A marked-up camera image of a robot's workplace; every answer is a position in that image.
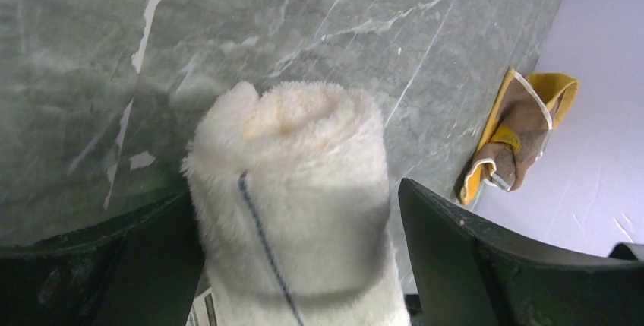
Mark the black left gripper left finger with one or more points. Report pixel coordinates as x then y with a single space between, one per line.
139 268

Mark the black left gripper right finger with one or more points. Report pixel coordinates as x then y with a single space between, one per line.
471 271

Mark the white towel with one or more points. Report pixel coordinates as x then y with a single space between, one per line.
291 193

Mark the brown and yellow towel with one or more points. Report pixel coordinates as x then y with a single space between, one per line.
514 137

